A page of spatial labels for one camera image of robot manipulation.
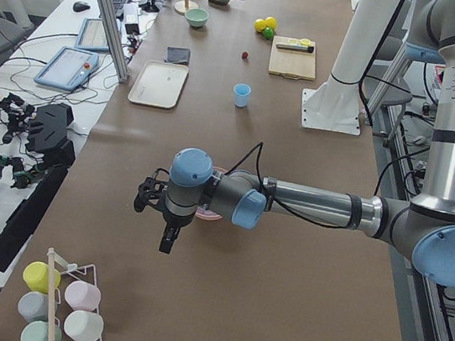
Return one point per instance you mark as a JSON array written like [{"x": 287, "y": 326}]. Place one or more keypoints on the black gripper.
[{"x": 175, "y": 220}]

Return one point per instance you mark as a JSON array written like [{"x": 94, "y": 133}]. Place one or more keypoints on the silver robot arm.
[{"x": 422, "y": 229}]

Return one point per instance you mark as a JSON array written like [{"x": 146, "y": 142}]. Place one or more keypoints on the pink bowl of ice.
[{"x": 203, "y": 211}]

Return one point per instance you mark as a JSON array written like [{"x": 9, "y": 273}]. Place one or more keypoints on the pink cup on rack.
[{"x": 82, "y": 295}]

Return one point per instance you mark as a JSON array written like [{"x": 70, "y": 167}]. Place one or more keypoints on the white cup on rack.
[{"x": 84, "y": 326}]

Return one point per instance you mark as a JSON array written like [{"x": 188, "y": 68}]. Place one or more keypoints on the yellow cup on rack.
[{"x": 35, "y": 276}]

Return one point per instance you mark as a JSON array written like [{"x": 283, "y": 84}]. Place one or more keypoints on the grey cup on rack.
[{"x": 33, "y": 306}]

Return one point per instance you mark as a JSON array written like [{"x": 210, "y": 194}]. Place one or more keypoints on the light blue plastic cup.
[{"x": 242, "y": 92}]

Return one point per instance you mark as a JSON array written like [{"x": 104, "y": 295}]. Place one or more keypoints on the green cup on rack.
[{"x": 35, "y": 331}]

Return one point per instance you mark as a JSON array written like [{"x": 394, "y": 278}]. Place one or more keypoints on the cream rabbit tray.
[{"x": 159, "y": 84}]

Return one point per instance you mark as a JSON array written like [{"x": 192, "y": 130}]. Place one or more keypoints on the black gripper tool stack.
[{"x": 48, "y": 138}]

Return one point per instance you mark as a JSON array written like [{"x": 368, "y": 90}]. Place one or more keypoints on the grey folded cloth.
[{"x": 176, "y": 55}]

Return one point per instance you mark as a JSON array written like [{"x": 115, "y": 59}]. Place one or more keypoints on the near teach pendant tablet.
[{"x": 69, "y": 68}]

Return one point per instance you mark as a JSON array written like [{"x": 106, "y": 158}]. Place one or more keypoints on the teach pendant tablet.
[
  {"x": 69, "y": 68},
  {"x": 92, "y": 36}
]

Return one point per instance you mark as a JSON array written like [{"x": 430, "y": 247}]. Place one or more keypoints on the wooden cutting board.
[{"x": 292, "y": 64}]

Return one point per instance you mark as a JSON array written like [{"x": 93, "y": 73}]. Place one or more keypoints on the far teach pendant tablet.
[{"x": 92, "y": 36}]

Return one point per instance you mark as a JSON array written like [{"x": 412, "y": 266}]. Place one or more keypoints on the mint green bowl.
[{"x": 197, "y": 18}]

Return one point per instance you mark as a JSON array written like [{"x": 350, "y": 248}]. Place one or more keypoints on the steel muddler black cap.
[{"x": 300, "y": 48}]

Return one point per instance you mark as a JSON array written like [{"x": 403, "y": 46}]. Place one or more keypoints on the green lime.
[{"x": 268, "y": 33}]

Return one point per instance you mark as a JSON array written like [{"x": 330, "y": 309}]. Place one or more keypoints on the yellow lemon near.
[{"x": 259, "y": 25}]

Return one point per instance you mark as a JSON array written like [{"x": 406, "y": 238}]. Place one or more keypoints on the yellow lemon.
[
  {"x": 259, "y": 25},
  {"x": 271, "y": 22}
]

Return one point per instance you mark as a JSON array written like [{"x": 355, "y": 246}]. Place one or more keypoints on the yellow lemon far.
[{"x": 271, "y": 22}]

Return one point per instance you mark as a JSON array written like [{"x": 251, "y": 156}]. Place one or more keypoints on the lemon half slice upper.
[{"x": 306, "y": 42}]

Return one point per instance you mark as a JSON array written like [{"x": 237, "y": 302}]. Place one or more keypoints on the black computer mouse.
[{"x": 79, "y": 7}]

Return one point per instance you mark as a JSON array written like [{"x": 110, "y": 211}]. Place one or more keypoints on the white wire cup rack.
[{"x": 60, "y": 274}]

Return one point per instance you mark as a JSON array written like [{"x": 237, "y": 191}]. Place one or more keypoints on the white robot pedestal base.
[{"x": 334, "y": 106}]

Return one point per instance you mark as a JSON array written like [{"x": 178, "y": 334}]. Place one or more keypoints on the aluminium frame post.
[{"x": 113, "y": 39}]

